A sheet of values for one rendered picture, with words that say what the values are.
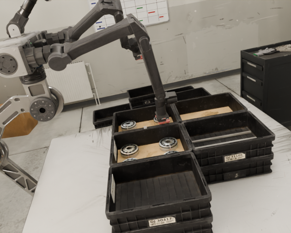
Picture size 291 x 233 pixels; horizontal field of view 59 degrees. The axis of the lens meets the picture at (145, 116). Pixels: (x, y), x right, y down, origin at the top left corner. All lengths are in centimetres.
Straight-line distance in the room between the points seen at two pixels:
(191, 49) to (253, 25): 113
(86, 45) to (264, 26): 421
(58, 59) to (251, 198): 107
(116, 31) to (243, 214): 96
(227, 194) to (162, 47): 338
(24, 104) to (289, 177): 149
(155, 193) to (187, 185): 15
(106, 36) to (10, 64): 41
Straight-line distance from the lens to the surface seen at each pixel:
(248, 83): 298
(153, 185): 123
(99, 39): 115
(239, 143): 129
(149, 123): 173
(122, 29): 114
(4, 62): 124
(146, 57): 125
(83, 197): 149
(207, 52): 468
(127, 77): 443
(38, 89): 153
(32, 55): 120
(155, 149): 146
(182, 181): 123
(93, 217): 136
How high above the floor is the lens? 164
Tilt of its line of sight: 26 degrees down
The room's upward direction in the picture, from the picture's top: 10 degrees counter-clockwise
